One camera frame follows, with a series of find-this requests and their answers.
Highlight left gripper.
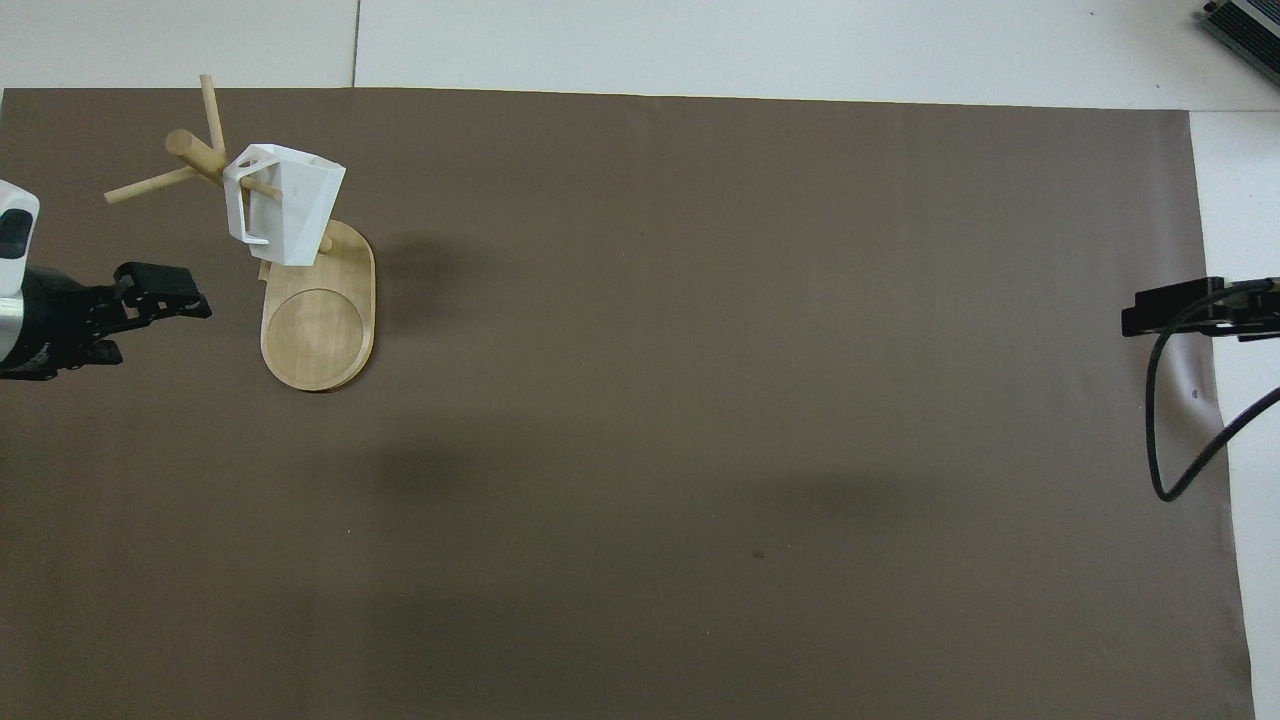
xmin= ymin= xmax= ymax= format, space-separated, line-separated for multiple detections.
xmin=0 ymin=262 xmax=213 ymax=383

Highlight wooden cup rack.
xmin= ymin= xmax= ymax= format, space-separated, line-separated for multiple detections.
xmin=104 ymin=74 xmax=377 ymax=393

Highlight white faceted cup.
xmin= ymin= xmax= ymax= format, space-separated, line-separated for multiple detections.
xmin=222 ymin=144 xmax=347 ymax=268

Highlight grey ribbed metal box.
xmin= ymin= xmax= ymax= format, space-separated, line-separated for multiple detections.
xmin=1199 ymin=0 xmax=1280 ymax=71

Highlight black cable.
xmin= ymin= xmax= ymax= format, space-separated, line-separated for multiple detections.
xmin=1146 ymin=279 xmax=1280 ymax=503

